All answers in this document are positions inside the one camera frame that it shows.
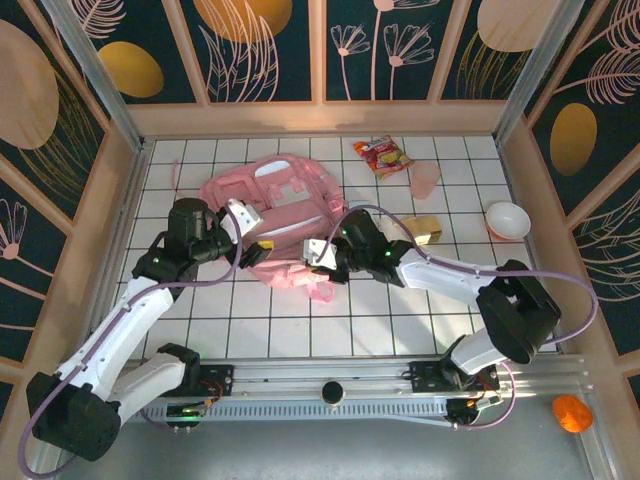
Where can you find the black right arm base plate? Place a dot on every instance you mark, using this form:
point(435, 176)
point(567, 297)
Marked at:
point(425, 375)

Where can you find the black controller board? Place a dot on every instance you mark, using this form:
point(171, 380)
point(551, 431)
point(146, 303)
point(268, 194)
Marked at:
point(470, 410)
point(185, 414)

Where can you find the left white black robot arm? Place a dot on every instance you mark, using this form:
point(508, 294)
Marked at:
point(135, 320)

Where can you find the aluminium side rail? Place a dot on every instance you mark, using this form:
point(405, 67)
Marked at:
point(127, 200)

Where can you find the white orange bowl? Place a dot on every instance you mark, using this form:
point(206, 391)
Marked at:
point(507, 220)

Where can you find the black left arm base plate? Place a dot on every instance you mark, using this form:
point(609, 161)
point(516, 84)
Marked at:
point(220, 377)

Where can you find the tan wooden block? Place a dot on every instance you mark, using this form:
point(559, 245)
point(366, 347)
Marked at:
point(425, 227)

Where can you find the orange ball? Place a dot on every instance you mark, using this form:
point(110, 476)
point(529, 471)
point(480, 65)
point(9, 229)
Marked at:
point(572, 414)

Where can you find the aluminium corner post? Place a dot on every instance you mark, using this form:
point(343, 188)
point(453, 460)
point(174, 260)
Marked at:
point(537, 75)
point(95, 75)

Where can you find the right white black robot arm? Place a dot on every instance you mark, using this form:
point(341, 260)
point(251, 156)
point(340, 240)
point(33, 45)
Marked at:
point(440, 275)

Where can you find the pink backpack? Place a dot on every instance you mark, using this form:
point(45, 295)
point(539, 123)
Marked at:
point(290, 210)

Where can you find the red yellow snack bag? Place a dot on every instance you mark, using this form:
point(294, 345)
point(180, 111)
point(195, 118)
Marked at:
point(385, 159)

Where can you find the pink plastic cup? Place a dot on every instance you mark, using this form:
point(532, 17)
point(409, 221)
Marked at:
point(425, 179)

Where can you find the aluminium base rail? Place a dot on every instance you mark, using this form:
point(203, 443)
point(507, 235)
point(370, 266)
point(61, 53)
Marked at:
point(300, 372)

